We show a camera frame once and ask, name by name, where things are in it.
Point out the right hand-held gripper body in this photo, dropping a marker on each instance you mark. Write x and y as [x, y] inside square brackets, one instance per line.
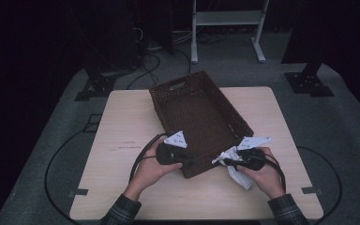
[253, 159]

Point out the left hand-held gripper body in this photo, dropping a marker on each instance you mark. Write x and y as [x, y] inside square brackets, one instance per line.
[170, 155]

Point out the white knitted cloth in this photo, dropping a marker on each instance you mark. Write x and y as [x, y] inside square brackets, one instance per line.
[231, 153]

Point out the brown woven basket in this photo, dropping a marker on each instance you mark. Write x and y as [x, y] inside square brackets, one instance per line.
[203, 115]

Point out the person's right hand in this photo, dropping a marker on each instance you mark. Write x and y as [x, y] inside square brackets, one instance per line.
[268, 178]

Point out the person's left hand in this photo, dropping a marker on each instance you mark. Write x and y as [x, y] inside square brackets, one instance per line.
[148, 176]

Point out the black tape strip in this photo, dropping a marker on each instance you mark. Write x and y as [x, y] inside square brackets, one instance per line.
[312, 190]
[78, 192]

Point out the black tape square outline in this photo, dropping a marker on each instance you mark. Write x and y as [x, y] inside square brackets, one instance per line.
[85, 123]

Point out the black stand base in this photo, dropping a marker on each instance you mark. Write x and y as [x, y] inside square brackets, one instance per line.
[307, 82]
[98, 86]

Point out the white metal stand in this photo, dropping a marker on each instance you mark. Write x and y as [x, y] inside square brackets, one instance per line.
[228, 18]

